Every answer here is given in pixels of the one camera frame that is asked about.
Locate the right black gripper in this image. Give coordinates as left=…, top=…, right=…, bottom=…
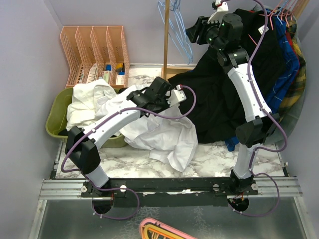
left=184, top=15, right=225, bottom=52

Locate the light blue wire hanger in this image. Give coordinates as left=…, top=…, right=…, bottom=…
left=168, top=0, right=193, bottom=65

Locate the white shirt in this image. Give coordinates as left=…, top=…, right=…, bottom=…
left=66, top=79, right=120, bottom=131
left=94, top=84, right=198, bottom=172

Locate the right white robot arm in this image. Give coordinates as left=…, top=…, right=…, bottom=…
left=186, top=13, right=279, bottom=195

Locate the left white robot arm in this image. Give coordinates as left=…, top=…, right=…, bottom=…
left=65, top=77, right=172, bottom=197

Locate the black hanging shirt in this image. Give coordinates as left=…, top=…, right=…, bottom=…
left=168, top=8, right=286, bottom=144

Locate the blue plaid shirt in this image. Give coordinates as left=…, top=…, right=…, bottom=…
left=225, top=8, right=300, bottom=152

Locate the yellow plaid shirt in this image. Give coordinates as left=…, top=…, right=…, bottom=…
left=266, top=19, right=307, bottom=120

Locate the pink orange hanger stack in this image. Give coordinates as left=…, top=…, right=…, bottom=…
left=139, top=218, right=195, bottom=239

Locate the wooden clothes rack stand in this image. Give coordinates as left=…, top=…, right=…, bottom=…
left=160, top=0, right=197, bottom=80

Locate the pink file organizer rack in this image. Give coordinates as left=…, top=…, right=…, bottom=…
left=60, top=26, right=130, bottom=88

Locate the green plastic bin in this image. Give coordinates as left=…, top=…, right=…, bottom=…
left=45, top=84, right=119, bottom=139

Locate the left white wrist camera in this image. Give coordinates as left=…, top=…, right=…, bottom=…
left=167, top=85, right=186, bottom=107

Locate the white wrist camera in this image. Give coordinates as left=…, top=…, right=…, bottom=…
left=167, top=85, right=186, bottom=107
left=207, top=0, right=229, bottom=23

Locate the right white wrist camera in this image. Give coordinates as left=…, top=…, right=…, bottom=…
left=207, top=0, right=229, bottom=23

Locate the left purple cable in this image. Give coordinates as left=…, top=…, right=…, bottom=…
left=61, top=85, right=197, bottom=220

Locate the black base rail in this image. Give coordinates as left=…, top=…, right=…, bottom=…
left=81, top=177, right=258, bottom=207

